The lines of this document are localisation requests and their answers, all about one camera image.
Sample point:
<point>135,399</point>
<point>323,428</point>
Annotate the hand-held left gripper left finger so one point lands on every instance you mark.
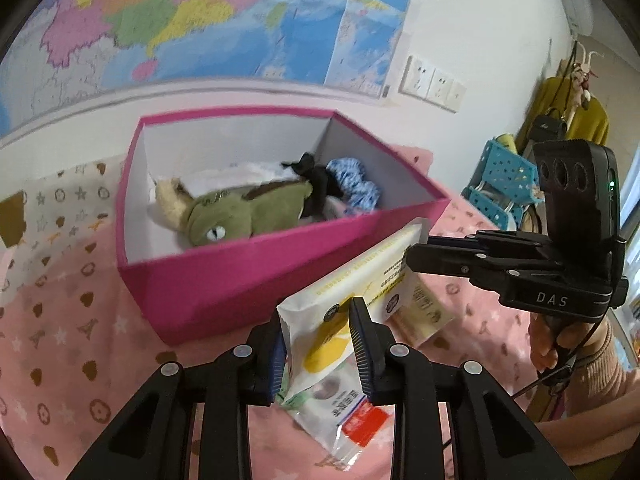
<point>277,360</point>

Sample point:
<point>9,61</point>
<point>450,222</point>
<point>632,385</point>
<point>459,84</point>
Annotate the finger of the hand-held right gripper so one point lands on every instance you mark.
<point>440,260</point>
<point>500,239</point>

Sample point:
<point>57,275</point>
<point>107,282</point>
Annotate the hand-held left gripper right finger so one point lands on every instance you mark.
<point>357,340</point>

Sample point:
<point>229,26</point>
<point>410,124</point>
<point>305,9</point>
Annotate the white yellow wipes packet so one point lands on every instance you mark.
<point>325,345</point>

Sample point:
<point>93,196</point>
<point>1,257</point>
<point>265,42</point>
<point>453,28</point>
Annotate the pink cardboard box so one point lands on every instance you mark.
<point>225,285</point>

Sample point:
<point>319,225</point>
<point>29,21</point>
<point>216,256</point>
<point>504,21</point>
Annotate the blue fabric scrunchie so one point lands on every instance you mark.
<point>360,190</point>

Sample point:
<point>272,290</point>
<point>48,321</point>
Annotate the green plush toy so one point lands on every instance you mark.
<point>235,215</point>

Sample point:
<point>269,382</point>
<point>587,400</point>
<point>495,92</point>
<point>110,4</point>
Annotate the person's right forearm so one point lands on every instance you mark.
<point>600,375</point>

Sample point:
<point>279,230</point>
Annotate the person's right hand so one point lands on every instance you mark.
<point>542,345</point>

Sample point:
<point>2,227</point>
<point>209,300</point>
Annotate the blue perforated plastic basket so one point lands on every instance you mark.
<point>510,172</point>
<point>487,207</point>

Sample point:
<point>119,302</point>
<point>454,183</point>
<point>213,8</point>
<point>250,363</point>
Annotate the small beige packet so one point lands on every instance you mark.
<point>422,310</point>

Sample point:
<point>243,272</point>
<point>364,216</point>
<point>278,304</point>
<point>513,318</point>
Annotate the clear packet with red label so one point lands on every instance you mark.
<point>360,420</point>

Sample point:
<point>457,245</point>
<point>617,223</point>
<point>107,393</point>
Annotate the black handbag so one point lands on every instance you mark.
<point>547,129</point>

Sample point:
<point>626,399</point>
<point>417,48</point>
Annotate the mustard yellow coat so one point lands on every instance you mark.
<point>592,120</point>

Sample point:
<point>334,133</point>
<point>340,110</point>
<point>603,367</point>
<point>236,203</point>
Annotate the yellow-green item in basket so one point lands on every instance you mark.
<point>506,141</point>

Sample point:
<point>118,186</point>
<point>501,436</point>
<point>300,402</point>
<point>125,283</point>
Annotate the small white pink packet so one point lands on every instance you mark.
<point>336,208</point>

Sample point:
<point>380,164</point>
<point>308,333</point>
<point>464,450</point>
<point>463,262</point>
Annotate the pink hanging ornament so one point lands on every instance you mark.
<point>582,82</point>

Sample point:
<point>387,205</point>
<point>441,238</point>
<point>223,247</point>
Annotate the white coat rack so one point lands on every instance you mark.
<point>585,55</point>

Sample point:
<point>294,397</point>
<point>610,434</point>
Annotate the pink patterned blanket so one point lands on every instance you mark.
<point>65,320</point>

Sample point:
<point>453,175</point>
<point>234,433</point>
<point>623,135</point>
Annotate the colourful wall map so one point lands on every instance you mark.
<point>200,20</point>

